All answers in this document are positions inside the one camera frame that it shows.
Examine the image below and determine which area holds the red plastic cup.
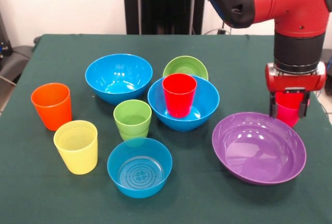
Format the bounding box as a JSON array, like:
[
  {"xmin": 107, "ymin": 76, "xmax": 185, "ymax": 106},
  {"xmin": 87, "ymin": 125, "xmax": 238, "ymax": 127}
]
[{"xmin": 162, "ymin": 73, "xmax": 198, "ymax": 118}]

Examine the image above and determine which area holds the pink plastic cup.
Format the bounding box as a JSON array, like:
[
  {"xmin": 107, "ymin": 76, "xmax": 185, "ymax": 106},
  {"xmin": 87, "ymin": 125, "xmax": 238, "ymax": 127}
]
[{"xmin": 274, "ymin": 91, "xmax": 311, "ymax": 128}]

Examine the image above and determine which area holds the dark grey machine foot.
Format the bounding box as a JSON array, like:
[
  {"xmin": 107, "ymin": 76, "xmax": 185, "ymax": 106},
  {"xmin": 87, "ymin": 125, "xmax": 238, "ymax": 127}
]
[
  {"xmin": 0, "ymin": 45, "xmax": 34, "ymax": 85},
  {"xmin": 321, "ymin": 48, "xmax": 332, "ymax": 65}
]

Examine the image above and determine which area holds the green plastic cup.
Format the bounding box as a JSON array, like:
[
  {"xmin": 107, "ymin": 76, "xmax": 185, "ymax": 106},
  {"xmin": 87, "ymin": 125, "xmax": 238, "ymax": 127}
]
[
  {"xmin": 113, "ymin": 100, "xmax": 153, "ymax": 133},
  {"xmin": 118, "ymin": 125, "xmax": 150, "ymax": 143}
]

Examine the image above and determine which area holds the green plastic bowl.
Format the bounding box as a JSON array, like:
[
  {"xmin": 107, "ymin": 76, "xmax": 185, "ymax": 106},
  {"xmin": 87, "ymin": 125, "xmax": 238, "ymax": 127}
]
[{"xmin": 162, "ymin": 55, "xmax": 210, "ymax": 81}]

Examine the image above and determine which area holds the purple plastic bowl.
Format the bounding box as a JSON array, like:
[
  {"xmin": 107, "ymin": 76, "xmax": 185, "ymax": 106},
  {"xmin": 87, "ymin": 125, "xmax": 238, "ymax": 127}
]
[{"xmin": 212, "ymin": 111, "xmax": 307, "ymax": 186}]

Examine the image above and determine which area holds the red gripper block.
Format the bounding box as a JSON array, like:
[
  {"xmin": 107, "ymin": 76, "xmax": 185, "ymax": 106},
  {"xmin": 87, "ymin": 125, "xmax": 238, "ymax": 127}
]
[{"xmin": 264, "ymin": 62, "xmax": 327, "ymax": 118}]

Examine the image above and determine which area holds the small patterned blue bowl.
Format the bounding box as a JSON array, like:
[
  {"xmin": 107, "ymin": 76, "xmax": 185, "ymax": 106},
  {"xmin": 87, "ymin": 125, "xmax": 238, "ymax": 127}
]
[{"xmin": 107, "ymin": 137, "xmax": 173, "ymax": 199}]

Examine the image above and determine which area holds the dark green tablecloth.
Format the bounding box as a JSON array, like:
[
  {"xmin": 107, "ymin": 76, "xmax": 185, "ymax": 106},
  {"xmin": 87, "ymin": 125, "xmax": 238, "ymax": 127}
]
[{"xmin": 0, "ymin": 34, "xmax": 332, "ymax": 224}]

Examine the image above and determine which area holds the yellow plastic cup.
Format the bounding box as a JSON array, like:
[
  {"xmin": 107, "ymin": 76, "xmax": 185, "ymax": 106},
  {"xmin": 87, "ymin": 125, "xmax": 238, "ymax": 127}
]
[{"xmin": 53, "ymin": 120, "xmax": 99, "ymax": 175}]

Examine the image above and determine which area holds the orange plastic cup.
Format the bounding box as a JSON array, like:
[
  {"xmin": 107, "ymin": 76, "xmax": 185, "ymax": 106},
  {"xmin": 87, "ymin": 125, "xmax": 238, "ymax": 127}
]
[{"xmin": 30, "ymin": 82, "xmax": 73, "ymax": 132}]

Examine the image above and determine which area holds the black cable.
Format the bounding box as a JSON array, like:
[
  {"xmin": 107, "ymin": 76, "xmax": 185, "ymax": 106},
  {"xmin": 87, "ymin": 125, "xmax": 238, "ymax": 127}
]
[{"xmin": 220, "ymin": 21, "xmax": 234, "ymax": 35}]

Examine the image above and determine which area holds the blue cable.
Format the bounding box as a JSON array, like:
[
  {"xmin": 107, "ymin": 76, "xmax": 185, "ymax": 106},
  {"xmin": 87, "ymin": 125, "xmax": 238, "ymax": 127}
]
[{"xmin": 315, "ymin": 58, "xmax": 332, "ymax": 97}]

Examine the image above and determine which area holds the large blue plastic bowl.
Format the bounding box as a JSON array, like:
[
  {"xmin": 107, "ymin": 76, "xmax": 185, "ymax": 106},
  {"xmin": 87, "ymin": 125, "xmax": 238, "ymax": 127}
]
[
  {"xmin": 147, "ymin": 75, "xmax": 220, "ymax": 132},
  {"xmin": 85, "ymin": 53, "xmax": 154, "ymax": 106}
]

